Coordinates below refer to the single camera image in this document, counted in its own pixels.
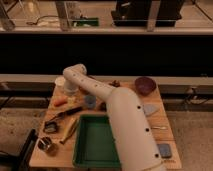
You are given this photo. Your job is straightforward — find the orange pepper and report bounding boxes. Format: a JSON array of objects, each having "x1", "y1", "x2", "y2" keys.
[{"x1": 53, "y1": 97, "x2": 68, "y2": 107}]

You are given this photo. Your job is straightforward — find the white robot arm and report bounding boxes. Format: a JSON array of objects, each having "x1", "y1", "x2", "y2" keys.
[{"x1": 63, "y1": 64, "x2": 166, "y2": 171}]

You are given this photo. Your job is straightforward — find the green plastic tray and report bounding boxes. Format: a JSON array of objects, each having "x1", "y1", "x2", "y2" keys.
[{"x1": 73, "y1": 115, "x2": 121, "y2": 169}]

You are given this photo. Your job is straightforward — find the blue cup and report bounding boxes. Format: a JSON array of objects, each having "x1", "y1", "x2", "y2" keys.
[{"x1": 84, "y1": 95, "x2": 96, "y2": 109}]

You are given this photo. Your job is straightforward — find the black rectangular block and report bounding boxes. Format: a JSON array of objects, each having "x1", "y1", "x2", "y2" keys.
[{"x1": 100, "y1": 102, "x2": 106, "y2": 111}]

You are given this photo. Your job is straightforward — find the yellow corn cob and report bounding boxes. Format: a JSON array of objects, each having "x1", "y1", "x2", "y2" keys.
[{"x1": 60, "y1": 118, "x2": 78, "y2": 144}]

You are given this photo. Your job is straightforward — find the small black metal tin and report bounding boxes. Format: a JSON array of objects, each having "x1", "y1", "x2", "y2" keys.
[{"x1": 43, "y1": 121, "x2": 58, "y2": 133}]

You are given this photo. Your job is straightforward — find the wooden board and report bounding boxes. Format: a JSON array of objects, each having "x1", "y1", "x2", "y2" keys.
[{"x1": 29, "y1": 87, "x2": 182, "y2": 171}]

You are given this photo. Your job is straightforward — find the small steel cup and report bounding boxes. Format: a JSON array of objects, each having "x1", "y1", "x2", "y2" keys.
[{"x1": 37, "y1": 137, "x2": 53, "y2": 153}]

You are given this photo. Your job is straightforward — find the purple bowl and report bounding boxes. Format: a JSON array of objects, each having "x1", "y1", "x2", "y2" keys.
[{"x1": 135, "y1": 77, "x2": 157, "y2": 96}]

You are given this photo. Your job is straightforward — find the light blue cloth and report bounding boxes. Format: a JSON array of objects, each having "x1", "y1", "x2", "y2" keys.
[{"x1": 143, "y1": 104, "x2": 159, "y2": 116}]

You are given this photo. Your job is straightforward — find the small silver utensil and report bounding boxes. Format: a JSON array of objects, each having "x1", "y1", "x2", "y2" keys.
[{"x1": 151, "y1": 126, "x2": 168, "y2": 130}]

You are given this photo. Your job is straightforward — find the blue sponge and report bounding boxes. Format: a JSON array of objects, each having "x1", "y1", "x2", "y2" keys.
[{"x1": 158, "y1": 143, "x2": 172, "y2": 159}]

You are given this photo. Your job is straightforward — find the black handled tool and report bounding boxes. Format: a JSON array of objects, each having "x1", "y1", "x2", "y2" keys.
[{"x1": 49, "y1": 106, "x2": 83, "y2": 121}]

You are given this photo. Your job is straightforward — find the black chair frame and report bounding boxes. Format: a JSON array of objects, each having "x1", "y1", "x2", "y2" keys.
[{"x1": 0, "y1": 129, "x2": 38, "y2": 171}]

